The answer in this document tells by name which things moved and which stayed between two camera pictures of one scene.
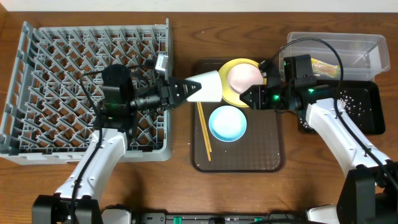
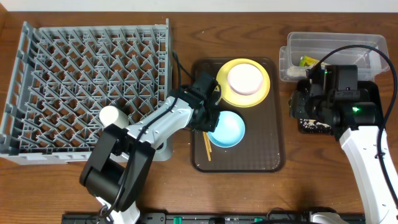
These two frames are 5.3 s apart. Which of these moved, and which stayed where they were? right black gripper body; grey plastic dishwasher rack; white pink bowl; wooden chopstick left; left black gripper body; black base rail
Moved: right black gripper body; left black gripper body
Stayed: wooden chopstick left; white pink bowl; grey plastic dishwasher rack; black base rail
